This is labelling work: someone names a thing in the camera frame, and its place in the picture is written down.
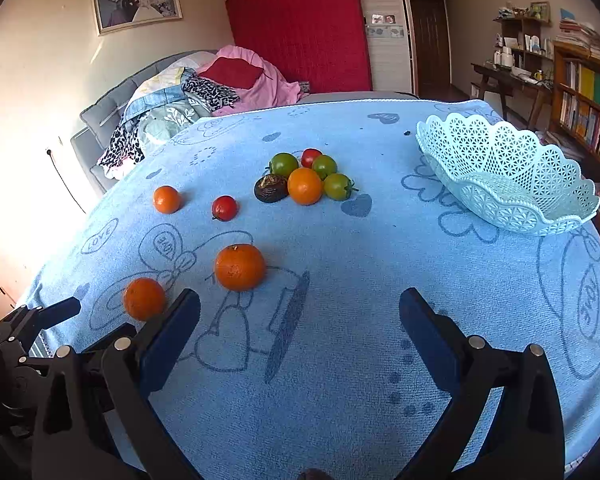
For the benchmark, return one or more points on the white lattice plastic basket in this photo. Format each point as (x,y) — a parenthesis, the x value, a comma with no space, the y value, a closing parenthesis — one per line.
(507,177)

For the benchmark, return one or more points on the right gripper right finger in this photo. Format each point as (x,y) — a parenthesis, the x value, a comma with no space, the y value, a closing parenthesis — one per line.
(526,439)

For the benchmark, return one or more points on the small wooden shelf unit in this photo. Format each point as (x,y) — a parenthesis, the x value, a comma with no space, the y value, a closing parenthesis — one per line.
(526,32)

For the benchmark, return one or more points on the framed wedding photo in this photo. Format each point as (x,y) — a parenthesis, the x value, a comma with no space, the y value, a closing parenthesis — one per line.
(116,15)

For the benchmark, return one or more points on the dark wooden door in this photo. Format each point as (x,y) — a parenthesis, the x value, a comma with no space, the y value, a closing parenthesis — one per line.
(432,46)

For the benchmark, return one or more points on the red tomato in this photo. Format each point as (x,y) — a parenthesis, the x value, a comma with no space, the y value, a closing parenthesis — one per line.
(308,156)
(224,208)

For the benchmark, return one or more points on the large orange front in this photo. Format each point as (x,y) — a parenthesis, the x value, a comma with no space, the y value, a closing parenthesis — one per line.
(239,267)

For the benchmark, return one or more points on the light blue patterned towel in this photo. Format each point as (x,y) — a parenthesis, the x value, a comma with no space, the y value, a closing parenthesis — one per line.
(311,368)

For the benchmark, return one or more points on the grey bed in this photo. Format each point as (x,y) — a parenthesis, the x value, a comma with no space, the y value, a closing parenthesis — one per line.
(90,142)

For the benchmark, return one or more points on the green tomato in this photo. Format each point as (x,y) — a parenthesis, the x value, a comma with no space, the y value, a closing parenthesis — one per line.
(283,165)
(324,166)
(338,187)

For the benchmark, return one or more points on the wooden desk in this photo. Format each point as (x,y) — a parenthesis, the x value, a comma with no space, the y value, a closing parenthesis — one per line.
(504,84)

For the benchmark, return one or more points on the dark brown passion fruit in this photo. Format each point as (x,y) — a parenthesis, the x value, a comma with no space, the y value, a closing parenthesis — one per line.
(271,188)

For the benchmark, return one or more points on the red upright mattress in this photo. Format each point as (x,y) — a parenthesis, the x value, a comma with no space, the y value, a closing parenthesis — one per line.
(322,42)

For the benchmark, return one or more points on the pile of clothes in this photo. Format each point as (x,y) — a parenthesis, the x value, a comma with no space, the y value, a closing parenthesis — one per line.
(198,85)

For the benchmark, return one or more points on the wooden bookshelf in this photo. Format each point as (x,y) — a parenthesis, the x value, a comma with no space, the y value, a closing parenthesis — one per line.
(576,107)

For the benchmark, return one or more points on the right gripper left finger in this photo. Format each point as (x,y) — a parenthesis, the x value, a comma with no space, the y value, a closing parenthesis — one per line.
(94,419)

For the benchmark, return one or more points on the small orange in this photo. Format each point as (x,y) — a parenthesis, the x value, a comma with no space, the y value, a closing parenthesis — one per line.
(166,199)

